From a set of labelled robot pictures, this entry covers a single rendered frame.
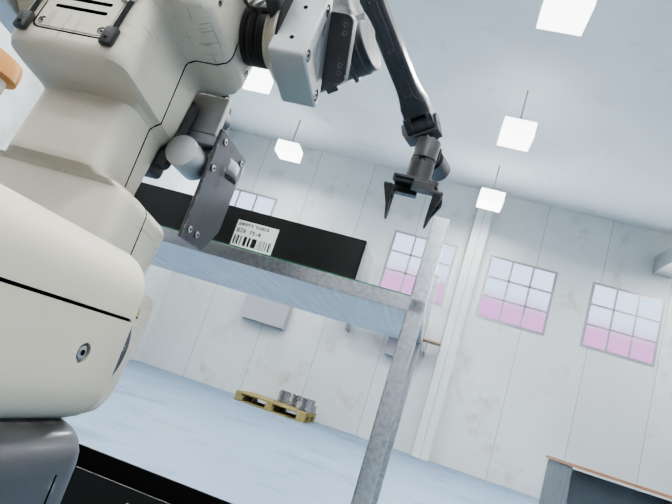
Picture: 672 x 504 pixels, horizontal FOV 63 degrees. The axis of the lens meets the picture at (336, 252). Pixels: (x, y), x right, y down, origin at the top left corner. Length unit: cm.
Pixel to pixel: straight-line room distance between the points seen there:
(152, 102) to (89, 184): 13
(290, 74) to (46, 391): 49
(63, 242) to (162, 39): 42
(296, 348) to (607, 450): 584
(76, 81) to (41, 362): 46
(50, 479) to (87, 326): 10
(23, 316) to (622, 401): 1114
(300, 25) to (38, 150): 34
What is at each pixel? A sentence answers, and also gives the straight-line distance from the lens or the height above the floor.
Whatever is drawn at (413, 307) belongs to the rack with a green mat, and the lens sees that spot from 95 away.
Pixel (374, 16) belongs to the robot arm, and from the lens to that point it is 124.
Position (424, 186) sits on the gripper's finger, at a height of 123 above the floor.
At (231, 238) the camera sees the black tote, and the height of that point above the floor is 99.
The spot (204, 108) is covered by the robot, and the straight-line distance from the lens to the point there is 84.
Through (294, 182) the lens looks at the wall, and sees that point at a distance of 1185.
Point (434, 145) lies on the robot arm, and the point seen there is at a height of 133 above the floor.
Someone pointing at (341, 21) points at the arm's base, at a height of 120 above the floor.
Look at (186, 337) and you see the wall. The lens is 1162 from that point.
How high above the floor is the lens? 77
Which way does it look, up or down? 13 degrees up
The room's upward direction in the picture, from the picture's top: 18 degrees clockwise
